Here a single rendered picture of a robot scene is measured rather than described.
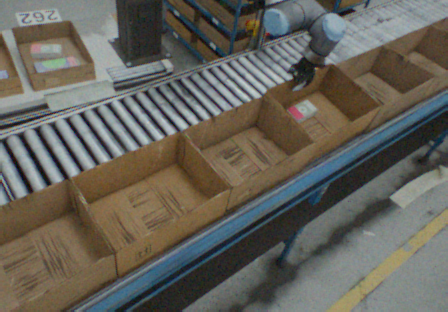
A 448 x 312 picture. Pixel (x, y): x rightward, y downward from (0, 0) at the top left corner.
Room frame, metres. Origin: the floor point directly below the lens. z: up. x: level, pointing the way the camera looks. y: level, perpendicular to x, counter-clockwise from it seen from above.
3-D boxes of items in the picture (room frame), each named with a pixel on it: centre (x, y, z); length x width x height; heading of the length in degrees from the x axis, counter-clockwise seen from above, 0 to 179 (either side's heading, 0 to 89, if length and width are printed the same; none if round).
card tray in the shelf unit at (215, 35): (2.75, 0.11, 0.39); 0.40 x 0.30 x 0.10; 46
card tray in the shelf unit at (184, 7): (3.09, 0.45, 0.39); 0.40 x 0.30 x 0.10; 46
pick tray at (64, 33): (1.53, 0.89, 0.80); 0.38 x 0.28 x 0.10; 38
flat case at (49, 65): (1.45, 0.84, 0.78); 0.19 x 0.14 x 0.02; 128
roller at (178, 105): (1.36, 0.18, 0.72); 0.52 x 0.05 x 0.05; 45
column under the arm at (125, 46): (1.78, 0.53, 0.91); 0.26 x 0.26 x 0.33; 40
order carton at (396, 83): (1.54, -0.64, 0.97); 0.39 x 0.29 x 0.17; 135
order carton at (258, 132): (0.99, -0.09, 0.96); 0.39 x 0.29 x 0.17; 135
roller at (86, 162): (0.99, 0.54, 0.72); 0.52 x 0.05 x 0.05; 45
